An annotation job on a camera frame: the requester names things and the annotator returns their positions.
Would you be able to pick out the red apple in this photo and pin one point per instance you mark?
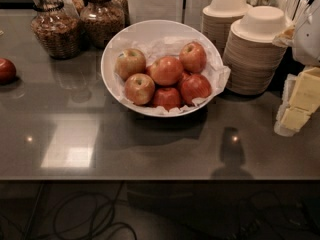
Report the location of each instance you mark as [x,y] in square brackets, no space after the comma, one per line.
[168,98]
[166,71]
[7,71]
[193,57]
[194,86]

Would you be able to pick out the white ceramic bowl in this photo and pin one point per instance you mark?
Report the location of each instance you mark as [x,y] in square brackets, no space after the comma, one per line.
[151,29]

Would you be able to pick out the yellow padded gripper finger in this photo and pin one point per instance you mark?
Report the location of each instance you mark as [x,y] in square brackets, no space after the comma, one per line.
[285,38]
[300,99]

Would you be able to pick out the glass jar of granola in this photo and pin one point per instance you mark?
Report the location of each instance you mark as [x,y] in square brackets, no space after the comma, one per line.
[102,19]
[57,32]

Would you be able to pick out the yellow-red apple upper left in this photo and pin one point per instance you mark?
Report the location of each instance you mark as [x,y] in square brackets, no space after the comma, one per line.
[129,62]

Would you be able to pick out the rear stack of paper bowls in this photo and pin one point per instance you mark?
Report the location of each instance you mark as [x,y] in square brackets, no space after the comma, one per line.
[218,17]

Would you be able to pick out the red apple on table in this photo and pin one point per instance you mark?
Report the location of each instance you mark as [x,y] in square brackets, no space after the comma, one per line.
[7,71]

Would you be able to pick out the front stack of paper bowls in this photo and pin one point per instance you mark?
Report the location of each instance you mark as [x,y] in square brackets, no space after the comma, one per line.
[250,52]

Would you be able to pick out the yellow-red apple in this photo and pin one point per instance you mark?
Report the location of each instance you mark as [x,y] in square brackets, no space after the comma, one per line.
[139,88]
[129,62]

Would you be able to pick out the white paper bowl liner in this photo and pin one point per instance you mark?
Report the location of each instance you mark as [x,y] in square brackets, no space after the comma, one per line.
[214,71]

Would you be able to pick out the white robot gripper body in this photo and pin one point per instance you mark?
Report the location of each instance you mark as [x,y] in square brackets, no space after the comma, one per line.
[309,40]

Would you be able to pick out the yellow-red apple lower left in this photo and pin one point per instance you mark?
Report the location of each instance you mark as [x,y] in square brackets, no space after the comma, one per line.
[139,88]

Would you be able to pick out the stack of paper bowls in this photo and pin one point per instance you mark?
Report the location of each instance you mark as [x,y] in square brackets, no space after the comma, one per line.
[218,17]
[250,52]

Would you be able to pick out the rear glass jar left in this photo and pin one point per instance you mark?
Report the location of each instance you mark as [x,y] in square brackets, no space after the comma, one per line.
[73,7]

